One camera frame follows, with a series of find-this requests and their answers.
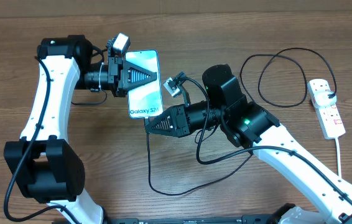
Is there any blue Galaxy smartphone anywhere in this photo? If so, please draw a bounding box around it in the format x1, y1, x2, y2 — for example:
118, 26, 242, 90
126, 50, 163, 119

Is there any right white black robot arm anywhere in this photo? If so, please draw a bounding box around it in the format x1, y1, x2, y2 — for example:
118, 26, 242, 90
145, 64, 352, 223

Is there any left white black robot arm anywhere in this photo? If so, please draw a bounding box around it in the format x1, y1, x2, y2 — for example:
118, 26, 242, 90
4, 34, 160, 223

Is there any white USB charger plug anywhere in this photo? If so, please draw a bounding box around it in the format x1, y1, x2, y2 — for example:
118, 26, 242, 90
312, 91, 337, 109

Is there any white power strip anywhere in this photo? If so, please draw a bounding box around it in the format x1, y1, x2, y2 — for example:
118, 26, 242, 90
307, 79, 346, 139

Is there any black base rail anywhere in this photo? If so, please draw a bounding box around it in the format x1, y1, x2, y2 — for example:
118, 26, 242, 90
104, 214, 271, 224

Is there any white power strip cord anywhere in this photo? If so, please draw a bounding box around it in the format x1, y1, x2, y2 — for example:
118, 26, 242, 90
334, 138, 342, 179

